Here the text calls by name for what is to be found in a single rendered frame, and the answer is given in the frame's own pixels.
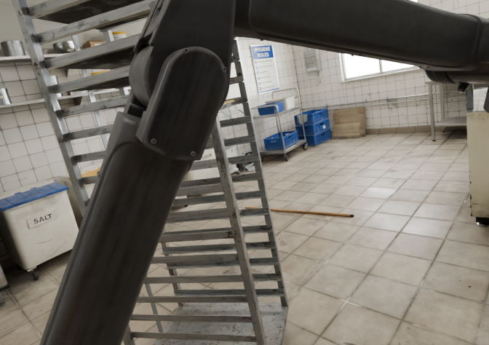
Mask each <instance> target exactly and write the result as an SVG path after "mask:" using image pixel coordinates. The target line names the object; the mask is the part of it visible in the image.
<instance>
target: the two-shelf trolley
mask: <svg viewBox="0 0 489 345"><path fill-rule="evenodd" d="M293 89H295V90H297V94H298V89H297V88H295V87H294V88H290V89H286V90H293ZM286 90H278V91H273V92H272V94H271V96H272V99H274V98H273V94H274V93H275V92H281V91H286ZM295 98H298V102H299V106H295V107H294V108H291V109H288V110H284V111H283V112H280V113H279V110H278V107H277V106H276V105H269V106H260V107H255V108H251V110H253V109H257V108H265V107H271V106H275V107H276V108H277V114H269V115H263V116H260V115H255V116H253V119H262V118H269V117H276V122H277V116H278V119H279V126H278V122H277V129H278V132H279V127H280V132H281V136H282V144H283V149H280V150H266V149H263V150H261V151H259V152H260V154H283V155H284V158H285V161H286V162H287V161H288V158H287V154H286V153H287V152H288V151H291V150H293V149H294V148H296V147H298V146H299V145H301V144H303V143H305V144H304V145H303V150H307V148H308V146H307V145H308V143H307V142H306V136H305V131H304V126H303V117H302V112H301V104H300V98H299V94H298V96H297V97H295ZM298 109H300V113H301V121H302V126H303V135H304V139H303V140H298V142H297V143H294V144H292V145H291V146H289V147H287V148H285V144H284V139H283V135H282V127H281V122H280V118H279V116H281V115H283V114H287V113H290V112H291V111H295V110H298Z"/></svg>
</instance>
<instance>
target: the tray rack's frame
mask: <svg viewBox="0 0 489 345"><path fill-rule="evenodd" d="M12 3H13V6H14V8H15V12H16V15H17V18H18V21H19V24H20V27H21V30H22V32H23V36H24V39H25V43H26V46H27V48H28V52H29V55H30V57H31V61H32V63H33V67H34V70H35V72H36V76H37V79H38V82H39V86H40V88H41V92H42V95H43V97H44V101H45V103H46V106H47V110H48V112H49V116H50V119H51V121H52V126H53V128H54V131H55V134H56V137H57V141H58V143H59V146H60V150H61V152H62V155H63V158H64V161H65V165H66V168H67V171H68V174H69V177H70V179H71V183H72V186H73V189H74V192H75V195H76V198H77V201H78V203H79V208H80V210H81V214H82V217H84V214H85V211H86V209H87V205H88V203H89V197H88V195H87V191H86V189H85V185H84V181H83V179H82V175H81V173H80V169H79V166H78V163H77V161H76V157H75V153H74V151H73V147H72V145H71V141H70V138H69V135H68V131H67V129H66V126H65V122H64V119H63V115H62V113H61V110H60V107H59V103H58V101H57V97H56V94H55V91H54V87H53V85H52V81H51V79H50V76H49V72H48V69H47V65H46V63H45V60H44V56H43V53H42V50H41V47H40V44H39V40H38V37H37V35H36V31H35V28H34V26H33V22H32V19H31V15H30V12H29V10H28V6H27V3H26V0H12ZM103 35H104V38H105V41H106V43H107V42H110V41H114V37H113V34H112V31H111V30H109V31H104V32H103ZM71 38H72V40H73V45H74V47H75V50H76V51H79V50H81V49H80V46H79V41H78V39H77V36H76V35H73V36H71ZM94 114H95V118H96V121H97V124H98V126H99V127H101V126H103V123H102V121H101V118H100V113H99V111H94ZM258 305H259V309H260V313H261V317H264V318H263V329H264V333H265V336H268V340H267V345H282V342H283V338H284V333H285V326H286V321H287V313H288V309H287V306H282V304H281V302H258ZM173 314H187V315H248V316H250V310H249V306H248V303H178V307H177V309H176V310H175V312H174V313H173ZM156 324H157V327H158V330H159V332H160V333H206V334H230V335H255V333H254V329H253V323H252V322H178V321H168V322H167V324H166V325H165V327H164V329H162V324H161V322H160V321H156ZM123 342H124V345H135V342H134V339H133V336H132V332H131V330H130V326H129V325H128V327H127V330H126V333H125V335H124V338H123ZM153 345H257V342H243V341H203V340H183V339H163V338H158V339H157V340H156V341H155V342H154V344H153Z"/></svg>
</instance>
